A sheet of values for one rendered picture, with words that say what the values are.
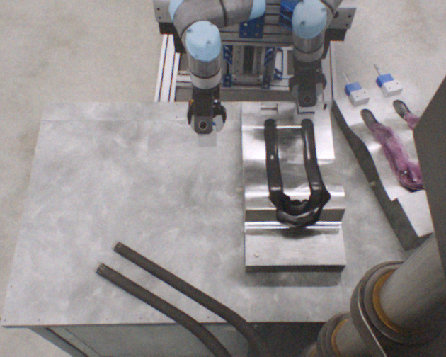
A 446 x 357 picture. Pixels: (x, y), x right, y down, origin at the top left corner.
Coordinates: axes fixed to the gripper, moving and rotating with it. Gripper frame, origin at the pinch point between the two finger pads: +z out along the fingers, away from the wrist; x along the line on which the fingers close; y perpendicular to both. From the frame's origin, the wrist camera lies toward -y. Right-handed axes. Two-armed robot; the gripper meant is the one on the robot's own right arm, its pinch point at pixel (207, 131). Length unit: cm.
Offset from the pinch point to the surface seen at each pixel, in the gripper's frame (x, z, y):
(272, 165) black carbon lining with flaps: -18.2, 6.9, -7.2
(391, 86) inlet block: -56, 7, 20
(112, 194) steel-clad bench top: 28.0, 15.0, -12.0
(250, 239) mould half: -11.3, 9.0, -28.7
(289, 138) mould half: -23.7, 6.5, 1.5
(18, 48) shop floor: 106, 95, 117
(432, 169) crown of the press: -17, -88, -61
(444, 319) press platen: -28, -59, -64
